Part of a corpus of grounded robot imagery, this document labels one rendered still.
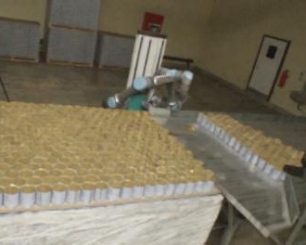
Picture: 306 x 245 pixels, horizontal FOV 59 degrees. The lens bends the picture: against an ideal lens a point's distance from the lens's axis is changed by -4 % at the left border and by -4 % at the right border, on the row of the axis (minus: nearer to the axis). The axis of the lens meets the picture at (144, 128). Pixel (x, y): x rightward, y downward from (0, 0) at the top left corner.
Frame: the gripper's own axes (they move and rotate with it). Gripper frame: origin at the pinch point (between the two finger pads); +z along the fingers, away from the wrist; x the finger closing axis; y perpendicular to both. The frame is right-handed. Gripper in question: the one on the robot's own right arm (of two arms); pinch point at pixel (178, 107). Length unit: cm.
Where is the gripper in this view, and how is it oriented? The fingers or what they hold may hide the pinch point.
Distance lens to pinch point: 247.4
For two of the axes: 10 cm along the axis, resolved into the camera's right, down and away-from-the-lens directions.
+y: 8.0, -0.4, 6.0
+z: -2.3, 9.0, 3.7
